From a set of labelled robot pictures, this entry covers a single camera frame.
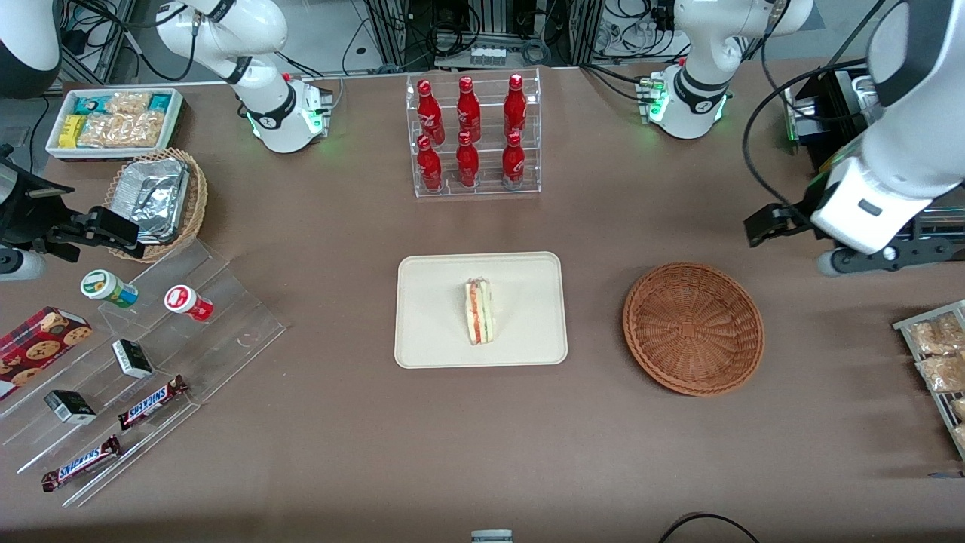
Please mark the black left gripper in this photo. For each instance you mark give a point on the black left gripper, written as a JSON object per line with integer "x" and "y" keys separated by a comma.
{"x": 805, "y": 210}

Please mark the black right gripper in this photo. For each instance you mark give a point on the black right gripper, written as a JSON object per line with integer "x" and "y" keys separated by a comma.
{"x": 24, "y": 215}

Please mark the plastic triangle sandwich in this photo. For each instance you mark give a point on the plastic triangle sandwich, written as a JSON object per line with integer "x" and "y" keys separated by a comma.
{"x": 479, "y": 313}

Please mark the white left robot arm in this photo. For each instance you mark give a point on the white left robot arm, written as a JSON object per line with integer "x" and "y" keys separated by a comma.
{"x": 889, "y": 151}

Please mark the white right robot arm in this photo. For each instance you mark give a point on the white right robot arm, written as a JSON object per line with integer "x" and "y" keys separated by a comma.
{"x": 264, "y": 90}

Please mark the light wicker basket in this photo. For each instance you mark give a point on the light wicker basket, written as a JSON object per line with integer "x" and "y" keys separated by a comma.
{"x": 197, "y": 200}

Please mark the brown round wicker basket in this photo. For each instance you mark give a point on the brown round wicker basket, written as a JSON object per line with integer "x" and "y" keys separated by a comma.
{"x": 693, "y": 328}

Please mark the cream rectangular plastic tray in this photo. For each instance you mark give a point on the cream rectangular plastic tray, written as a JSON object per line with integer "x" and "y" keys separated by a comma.
{"x": 430, "y": 317}

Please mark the silver foil packet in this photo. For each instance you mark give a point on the silver foil packet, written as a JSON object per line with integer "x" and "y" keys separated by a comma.
{"x": 158, "y": 238}
{"x": 154, "y": 192}

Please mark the green lidded snack cup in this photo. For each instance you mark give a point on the green lidded snack cup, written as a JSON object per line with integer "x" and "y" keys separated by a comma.
{"x": 105, "y": 286}

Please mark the clear bag of crackers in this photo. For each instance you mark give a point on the clear bag of crackers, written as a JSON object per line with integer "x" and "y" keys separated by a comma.
{"x": 124, "y": 130}
{"x": 127, "y": 102}

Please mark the red lidded snack cup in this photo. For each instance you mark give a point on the red lidded snack cup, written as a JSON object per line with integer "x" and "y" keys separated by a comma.
{"x": 185, "y": 300}

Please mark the yellow snack packet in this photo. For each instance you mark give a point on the yellow snack packet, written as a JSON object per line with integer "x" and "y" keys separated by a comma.
{"x": 71, "y": 130}

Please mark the white snack bin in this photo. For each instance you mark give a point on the white snack bin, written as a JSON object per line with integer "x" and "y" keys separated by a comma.
{"x": 173, "y": 128}

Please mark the black control box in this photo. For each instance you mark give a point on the black control box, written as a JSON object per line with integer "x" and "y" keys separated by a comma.
{"x": 829, "y": 113}

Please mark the teal snack packet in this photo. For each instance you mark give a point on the teal snack packet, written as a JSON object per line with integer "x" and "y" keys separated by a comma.
{"x": 160, "y": 101}
{"x": 89, "y": 104}

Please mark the dark green small box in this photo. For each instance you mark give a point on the dark green small box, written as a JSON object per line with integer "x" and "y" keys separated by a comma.
{"x": 132, "y": 358}
{"x": 69, "y": 407}

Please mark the red chocolate chip cookie box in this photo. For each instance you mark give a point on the red chocolate chip cookie box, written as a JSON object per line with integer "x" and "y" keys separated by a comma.
{"x": 38, "y": 347}

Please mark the clear acrylic stepped display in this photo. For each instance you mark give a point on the clear acrylic stepped display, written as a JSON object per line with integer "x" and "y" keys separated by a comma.
{"x": 241, "y": 324}

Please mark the Snickers chocolate bar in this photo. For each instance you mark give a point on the Snickers chocolate bar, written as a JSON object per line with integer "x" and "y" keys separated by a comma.
{"x": 81, "y": 463}
{"x": 153, "y": 402}

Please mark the clear bag of nuts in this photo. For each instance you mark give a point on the clear bag of nuts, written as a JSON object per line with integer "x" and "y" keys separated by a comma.
{"x": 944, "y": 372}
{"x": 936, "y": 335}

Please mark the red cola bottle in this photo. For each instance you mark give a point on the red cola bottle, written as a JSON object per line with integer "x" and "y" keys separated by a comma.
{"x": 430, "y": 166}
{"x": 468, "y": 109}
{"x": 430, "y": 109}
{"x": 515, "y": 105}
{"x": 513, "y": 160}
{"x": 467, "y": 162}

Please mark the clear acrylic bottle rack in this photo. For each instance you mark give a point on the clear acrylic bottle rack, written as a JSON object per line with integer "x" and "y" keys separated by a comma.
{"x": 490, "y": 192}

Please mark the grey power strip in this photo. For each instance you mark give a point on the grey power strip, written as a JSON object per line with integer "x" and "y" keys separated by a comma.
{"x": 488, "y": 56}

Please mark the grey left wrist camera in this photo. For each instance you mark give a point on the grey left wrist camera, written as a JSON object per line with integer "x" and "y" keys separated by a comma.
{"x": 831, "y": 262}

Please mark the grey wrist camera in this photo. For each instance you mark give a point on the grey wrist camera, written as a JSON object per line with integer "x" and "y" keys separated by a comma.
{"x": 16, "y": 265}
{"x": 831, "y": 262}

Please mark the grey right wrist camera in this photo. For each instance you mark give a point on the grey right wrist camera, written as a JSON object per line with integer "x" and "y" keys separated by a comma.
{"x": 16, "y": 265}

